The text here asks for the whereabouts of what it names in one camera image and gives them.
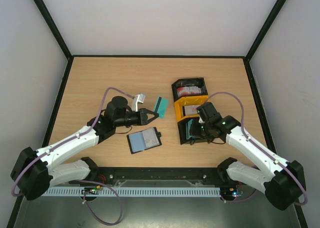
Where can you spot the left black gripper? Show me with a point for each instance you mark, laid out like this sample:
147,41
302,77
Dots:
143,112

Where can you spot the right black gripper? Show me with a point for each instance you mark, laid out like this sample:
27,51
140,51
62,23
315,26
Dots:
196,130

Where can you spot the black leather card holder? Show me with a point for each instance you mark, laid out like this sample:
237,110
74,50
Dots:
136,141

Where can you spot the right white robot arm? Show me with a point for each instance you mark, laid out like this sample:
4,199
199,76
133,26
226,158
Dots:
282,182

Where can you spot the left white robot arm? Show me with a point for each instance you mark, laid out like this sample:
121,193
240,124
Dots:
35,171

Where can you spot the black bin with teal cards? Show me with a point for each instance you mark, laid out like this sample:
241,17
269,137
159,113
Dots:
184,128

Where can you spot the teal card stack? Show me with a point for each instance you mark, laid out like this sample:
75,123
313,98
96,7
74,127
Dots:
188,130

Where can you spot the white patterned card stack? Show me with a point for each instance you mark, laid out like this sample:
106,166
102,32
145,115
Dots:
190,110

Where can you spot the red dotted card stack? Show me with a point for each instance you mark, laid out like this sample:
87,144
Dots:
188,90

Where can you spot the black bin with red cards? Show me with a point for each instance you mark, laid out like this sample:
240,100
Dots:
199,82

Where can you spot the yellow bin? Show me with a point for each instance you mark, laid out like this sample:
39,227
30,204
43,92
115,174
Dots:
187,100

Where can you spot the black aluminium frame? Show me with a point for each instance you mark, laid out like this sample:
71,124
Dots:
41,6

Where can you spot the light blue cable duct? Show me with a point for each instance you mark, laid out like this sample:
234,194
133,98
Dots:
190,192

